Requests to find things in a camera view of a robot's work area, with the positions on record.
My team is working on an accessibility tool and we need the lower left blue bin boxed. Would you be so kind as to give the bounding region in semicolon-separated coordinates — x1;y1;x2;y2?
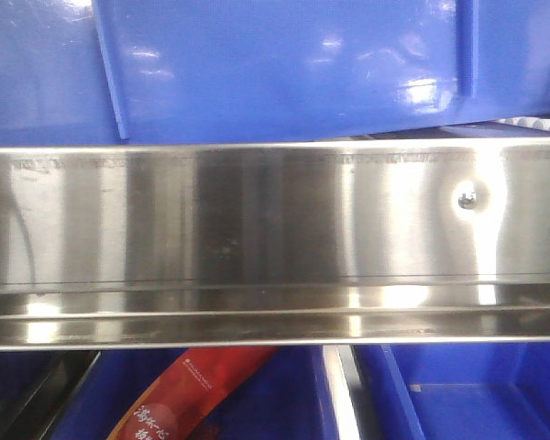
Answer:
51;346;339;439

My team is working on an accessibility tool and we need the large blue bin left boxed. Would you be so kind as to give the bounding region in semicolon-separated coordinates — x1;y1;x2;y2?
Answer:
0;1;550;146

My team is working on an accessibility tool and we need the lower blue bin with parts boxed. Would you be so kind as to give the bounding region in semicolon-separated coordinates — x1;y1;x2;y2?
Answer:
354;342;550;439

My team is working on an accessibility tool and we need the steel shelf front beam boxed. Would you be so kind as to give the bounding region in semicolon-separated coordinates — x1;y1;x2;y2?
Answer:
0;137;550;350

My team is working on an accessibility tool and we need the red snack packet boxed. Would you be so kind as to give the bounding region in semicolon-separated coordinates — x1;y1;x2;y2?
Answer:
108;346;277;439

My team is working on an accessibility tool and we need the left white roller rail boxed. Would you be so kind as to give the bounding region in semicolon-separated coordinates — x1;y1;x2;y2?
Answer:
496;116;550;133

